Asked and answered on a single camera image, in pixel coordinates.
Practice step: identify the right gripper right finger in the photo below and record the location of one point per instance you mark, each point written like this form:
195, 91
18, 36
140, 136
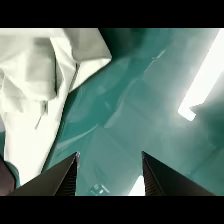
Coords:
166, 183

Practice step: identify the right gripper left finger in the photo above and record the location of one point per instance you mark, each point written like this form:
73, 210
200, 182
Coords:
56, 180

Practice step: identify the white shirt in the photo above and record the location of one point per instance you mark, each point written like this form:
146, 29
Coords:
30, 73

